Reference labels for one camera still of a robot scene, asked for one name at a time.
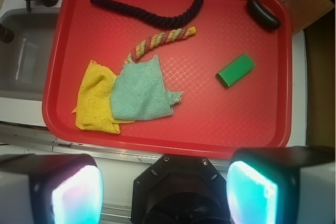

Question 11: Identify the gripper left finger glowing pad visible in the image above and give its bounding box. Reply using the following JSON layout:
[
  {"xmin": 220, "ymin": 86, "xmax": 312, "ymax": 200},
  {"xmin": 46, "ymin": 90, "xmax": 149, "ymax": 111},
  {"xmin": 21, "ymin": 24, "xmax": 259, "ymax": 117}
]
[{"xmin": 1, "ymin": 154, "xmax": 103, "ymax": 223}]

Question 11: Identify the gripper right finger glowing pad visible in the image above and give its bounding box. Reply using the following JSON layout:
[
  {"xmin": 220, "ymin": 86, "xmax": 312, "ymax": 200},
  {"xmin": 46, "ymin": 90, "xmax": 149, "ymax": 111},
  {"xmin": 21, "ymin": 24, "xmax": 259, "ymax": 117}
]
[{"xmin": 226, "ymin": 146, "xmax": 335, "ymax": 223}]

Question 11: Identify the green rectangular block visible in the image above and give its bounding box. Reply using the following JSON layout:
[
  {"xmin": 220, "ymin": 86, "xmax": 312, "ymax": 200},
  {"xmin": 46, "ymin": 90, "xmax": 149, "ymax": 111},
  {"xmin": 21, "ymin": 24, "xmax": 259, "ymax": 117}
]
[{"xmin": 216, "ymin": 53, "xmax": 256, "ymax": 88}]

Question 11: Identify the yellow cloth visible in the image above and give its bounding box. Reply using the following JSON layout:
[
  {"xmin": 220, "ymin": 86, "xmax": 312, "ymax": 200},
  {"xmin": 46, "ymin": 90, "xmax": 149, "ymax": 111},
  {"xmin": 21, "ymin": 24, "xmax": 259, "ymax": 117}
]
[{"xmin": 72, "ymin": 60, "xmax": 120, "ymax": 134}]

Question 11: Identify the light green cloth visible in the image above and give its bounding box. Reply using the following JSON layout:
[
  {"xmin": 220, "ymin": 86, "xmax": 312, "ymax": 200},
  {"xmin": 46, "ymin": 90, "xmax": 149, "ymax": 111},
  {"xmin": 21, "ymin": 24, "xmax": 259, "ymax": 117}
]
[{"xmin": 110, "ymin": 55, "xmax": 183, "ymax": 121}]

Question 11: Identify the grey toy sink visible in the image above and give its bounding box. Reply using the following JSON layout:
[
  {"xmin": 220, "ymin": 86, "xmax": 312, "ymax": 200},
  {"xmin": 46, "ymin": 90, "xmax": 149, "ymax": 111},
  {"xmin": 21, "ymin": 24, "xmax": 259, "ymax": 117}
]
[{"xmin": 1, "ymin": 0, "xmax": 59, "ymax": 126}]

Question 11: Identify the red plastic tray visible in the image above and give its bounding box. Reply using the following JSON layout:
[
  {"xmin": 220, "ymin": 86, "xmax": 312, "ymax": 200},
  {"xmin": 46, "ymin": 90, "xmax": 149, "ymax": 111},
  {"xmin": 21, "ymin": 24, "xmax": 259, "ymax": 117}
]
[{"xmin": 43, "ymin": 0, "xmax": 292, "ymax": 159}]

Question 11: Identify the black curved cylinder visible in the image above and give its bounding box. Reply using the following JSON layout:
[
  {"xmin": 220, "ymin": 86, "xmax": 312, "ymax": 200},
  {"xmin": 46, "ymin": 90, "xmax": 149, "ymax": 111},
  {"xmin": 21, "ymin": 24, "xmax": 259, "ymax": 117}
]
[{"xmin": 247, "ymin": 0, "xmax": 281, "ymax": 30}]

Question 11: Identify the black faucet handle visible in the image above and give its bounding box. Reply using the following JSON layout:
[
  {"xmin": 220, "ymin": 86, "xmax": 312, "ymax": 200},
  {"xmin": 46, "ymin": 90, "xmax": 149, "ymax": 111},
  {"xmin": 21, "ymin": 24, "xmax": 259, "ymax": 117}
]
[{"xmin": 0, "ymin": 24, "xmax": 15, "ymax": 44}]

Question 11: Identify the multicolour twisted rope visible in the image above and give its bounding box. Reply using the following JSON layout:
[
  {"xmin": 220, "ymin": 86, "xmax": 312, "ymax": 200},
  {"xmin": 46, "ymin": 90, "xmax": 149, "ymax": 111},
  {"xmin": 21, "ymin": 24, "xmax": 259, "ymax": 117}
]
[{"xmin": 122, "ymin": 26, "xmax": 197, "ymax": 66}]

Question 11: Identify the dark purple twisted rope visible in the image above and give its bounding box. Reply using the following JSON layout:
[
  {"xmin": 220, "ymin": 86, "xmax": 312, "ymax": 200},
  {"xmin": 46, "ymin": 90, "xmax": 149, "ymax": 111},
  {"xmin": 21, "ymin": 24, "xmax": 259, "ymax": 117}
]
[{"xmin": 90, "ymin": 0, "xmax": 205, "ymax": 29}]

